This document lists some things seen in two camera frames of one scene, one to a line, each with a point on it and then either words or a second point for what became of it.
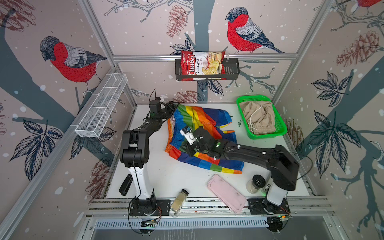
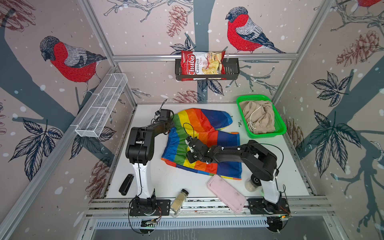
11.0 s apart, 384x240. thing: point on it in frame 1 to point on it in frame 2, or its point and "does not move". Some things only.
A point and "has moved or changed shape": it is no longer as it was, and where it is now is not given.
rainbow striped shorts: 195,117 has moved or changed shape
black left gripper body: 168,111 to 170,123
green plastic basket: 281,128 does not move
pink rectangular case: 226,193 does not move
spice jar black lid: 178,203 does not move
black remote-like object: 125,186 does not move
